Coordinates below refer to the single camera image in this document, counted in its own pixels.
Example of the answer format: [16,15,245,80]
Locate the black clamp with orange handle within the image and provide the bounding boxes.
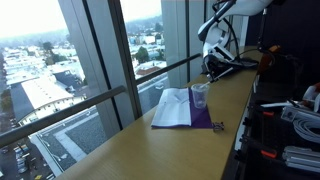
[240,135,278,159]

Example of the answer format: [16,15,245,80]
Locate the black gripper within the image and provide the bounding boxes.
[203,54,240,82]

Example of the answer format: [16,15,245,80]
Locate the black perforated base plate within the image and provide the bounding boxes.
[232,90,320,180]

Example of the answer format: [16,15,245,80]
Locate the grey metal rails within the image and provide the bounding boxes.
[282,146,320,173]

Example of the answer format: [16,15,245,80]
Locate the white coiled cable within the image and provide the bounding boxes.
[292,111,320,144]

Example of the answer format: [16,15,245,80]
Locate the white power strip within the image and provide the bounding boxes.
[281,107,297,122]

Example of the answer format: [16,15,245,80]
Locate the metal window railing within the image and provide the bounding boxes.
[0,53,202,148]

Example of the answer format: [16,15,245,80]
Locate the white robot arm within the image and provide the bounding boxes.
[198,0,273,83]

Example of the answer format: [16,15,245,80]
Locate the clear plastic cup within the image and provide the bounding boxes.
[191,84,209,109]

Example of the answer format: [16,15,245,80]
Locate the black staple remover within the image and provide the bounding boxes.
[212,122,225,131]

